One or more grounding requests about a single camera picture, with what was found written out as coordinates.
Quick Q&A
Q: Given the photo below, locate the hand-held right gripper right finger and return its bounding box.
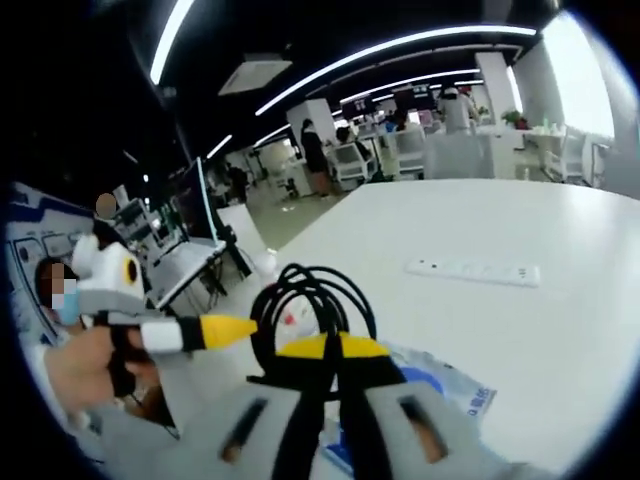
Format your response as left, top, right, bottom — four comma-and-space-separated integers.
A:
337, 332, 506, 480

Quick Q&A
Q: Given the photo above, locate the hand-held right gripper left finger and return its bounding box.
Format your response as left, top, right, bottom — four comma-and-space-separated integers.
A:
174, 335, 332, 480

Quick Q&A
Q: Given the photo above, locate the clear packet with blue oval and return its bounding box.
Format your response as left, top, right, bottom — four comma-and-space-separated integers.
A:
319, 344, 499, 465

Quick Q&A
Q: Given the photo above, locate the clear plastic bottle red label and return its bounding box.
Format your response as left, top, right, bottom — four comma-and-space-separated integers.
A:
254, 249, 321, 347

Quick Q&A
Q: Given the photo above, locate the black cable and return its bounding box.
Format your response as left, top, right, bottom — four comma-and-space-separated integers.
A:
247, 263, 379, 389

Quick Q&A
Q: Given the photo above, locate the white tabletop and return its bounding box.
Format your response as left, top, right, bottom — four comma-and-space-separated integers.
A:
249, 178, 640, 476

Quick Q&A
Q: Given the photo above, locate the person's left hand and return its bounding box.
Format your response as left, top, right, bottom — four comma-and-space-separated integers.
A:
47, 323, 166, 417

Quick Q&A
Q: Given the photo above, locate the white side desk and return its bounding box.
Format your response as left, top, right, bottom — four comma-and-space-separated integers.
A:
148, 238, 229, 310

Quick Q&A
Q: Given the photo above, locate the black tripod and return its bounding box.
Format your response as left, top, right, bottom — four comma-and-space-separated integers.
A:
225, 223, 255, 282

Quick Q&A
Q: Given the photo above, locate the dark computer monitor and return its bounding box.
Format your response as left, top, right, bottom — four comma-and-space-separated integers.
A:
172, 157, 226, 246

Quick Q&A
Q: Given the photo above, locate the white power strip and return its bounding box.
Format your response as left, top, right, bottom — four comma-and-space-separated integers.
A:
405, 257, 542, 289

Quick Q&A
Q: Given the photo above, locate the ceiling air conditioner unit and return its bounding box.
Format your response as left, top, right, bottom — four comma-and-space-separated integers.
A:
218, 59, 294, 97

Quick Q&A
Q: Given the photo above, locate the potted plant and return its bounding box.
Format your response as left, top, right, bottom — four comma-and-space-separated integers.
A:
501, 109, 530, 131

